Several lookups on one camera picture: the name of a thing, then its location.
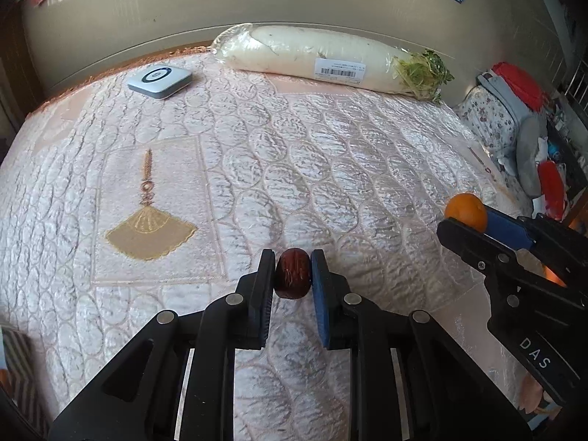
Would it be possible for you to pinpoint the grey round cushion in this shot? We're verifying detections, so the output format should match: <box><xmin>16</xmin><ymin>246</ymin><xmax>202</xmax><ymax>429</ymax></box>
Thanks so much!
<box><xmin>516</xmin><ymin>116</ymin><xmax>550</xmax><ymax>197</ymax></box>

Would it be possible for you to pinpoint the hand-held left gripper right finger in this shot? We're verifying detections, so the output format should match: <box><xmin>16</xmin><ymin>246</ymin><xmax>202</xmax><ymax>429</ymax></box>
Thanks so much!
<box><xmin>310</xmin><ymin>249</ymin><xmax>534</xmax><ymax>441</ymax></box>

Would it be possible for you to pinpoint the grey folded clothing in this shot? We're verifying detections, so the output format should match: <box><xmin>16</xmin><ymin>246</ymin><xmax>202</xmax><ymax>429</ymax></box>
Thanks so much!
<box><xmin>477</xmin><ymin>69</ymin><xmax>536</xmax><ymax>127</ymax></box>

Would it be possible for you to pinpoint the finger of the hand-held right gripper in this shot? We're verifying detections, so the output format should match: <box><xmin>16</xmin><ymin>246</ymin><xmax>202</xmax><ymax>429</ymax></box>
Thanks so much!
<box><xmin>435</xmin><ymin>217</ymin><xmax>588</xmax><ymax>318</ymax></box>
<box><xmin>484</xmin><ymin>208</ymin><xmax>588</xmax><ymax>291</ymax></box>

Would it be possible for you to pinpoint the small orange kumquat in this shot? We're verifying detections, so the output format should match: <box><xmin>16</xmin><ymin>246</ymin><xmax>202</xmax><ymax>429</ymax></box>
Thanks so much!
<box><xmin>444</xmin><ymin>193</ymin><xmax>488</xmax><ymax>234</ymax></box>

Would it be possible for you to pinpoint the red jujube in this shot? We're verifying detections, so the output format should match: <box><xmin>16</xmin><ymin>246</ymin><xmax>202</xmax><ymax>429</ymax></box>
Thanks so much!
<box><xmin>275</xmin><ymin>248</ymin><xmax>314</xmax><ymax>301</ymax></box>

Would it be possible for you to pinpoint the red folded clothing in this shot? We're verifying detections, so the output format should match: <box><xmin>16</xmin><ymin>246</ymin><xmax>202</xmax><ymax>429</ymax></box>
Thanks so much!
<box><xmin>491</xmin><ymin>61</ymin><xmax>551</xmax><ymax>112</ymax></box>

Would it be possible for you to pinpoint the striped rim white tray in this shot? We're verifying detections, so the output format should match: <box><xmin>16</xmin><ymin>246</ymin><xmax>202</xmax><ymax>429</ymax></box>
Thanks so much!
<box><xmin>0</xmin><ymin>326</ymin><xmax>49</xmax><ymax>430</ymax></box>

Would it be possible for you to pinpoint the plastic wrapped daikon radish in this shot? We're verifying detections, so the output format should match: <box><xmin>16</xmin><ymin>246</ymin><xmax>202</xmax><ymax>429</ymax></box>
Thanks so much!
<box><xmin>210</xmin><ymin>23</ymin><xmax>455</xmax><ymax>102</ymax></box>

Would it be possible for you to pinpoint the red plastic bag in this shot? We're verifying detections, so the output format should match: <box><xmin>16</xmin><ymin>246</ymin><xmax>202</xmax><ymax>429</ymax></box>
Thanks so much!
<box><xmin>537</xmin><ymin>161</ymin><xmax>569</xmax><ymax>220</ymax></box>

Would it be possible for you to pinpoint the metal wire rack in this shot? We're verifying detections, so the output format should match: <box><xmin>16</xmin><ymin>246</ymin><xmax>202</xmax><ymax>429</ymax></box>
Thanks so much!
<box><xmin>549</xmin><ymin>32</ymin><xmax>588</xmax><ymax>118</ymax></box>

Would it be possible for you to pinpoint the white flat electronic device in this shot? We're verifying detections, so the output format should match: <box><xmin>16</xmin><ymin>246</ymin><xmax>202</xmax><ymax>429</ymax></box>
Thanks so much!
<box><xmin>127</xmin><ymin>64</ymin><xmax>193</xmax><ymax>101</ymax></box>

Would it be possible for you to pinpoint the pink quilted bedspread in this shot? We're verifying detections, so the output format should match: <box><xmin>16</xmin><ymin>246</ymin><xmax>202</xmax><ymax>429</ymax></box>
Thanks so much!
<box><xmin>0</xmin><ymin>48</ymin><xmax>552</xmax><ymax>441</ymax></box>

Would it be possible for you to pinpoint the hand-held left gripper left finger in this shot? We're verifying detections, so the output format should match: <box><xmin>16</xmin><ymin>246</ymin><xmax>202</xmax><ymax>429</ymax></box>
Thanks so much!
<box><xmin>48</xmin><ymin>249</ymin><xmax>277</xmax><ymax>441</ymax></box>

